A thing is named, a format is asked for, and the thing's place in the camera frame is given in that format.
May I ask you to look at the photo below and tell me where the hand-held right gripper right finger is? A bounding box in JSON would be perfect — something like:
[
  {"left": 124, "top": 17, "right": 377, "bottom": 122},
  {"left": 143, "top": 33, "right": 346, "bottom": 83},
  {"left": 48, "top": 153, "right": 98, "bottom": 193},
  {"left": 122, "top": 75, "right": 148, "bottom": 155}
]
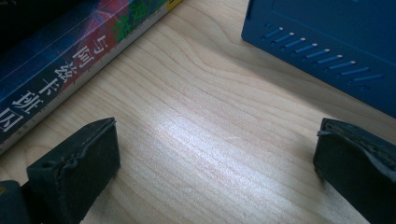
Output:
[{"left": 312, "top": 117, "right": 396, "bottom": 224}]

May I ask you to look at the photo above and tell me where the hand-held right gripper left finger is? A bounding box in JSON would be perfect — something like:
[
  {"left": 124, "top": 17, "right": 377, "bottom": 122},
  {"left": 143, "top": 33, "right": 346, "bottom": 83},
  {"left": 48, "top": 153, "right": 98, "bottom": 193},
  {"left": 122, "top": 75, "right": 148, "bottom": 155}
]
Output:
[{"left": 26, "top": 117, "right": 121, "bottom": 224}]

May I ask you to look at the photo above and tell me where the teal colourful cover book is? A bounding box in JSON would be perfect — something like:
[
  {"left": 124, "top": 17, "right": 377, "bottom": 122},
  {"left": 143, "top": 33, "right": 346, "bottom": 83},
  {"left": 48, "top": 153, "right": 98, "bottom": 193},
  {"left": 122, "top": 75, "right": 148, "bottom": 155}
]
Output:
[{"left": 0, "top": 0, "right": 185, "bottom": 157}]

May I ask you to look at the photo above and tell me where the blue three-slot file rack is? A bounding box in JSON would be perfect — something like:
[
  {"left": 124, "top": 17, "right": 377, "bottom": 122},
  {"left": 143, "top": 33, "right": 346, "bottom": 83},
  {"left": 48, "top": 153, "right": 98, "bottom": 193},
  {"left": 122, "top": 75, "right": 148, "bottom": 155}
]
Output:
[{"left": 241, "top": 0, "right": 396, "bottom": 119}]

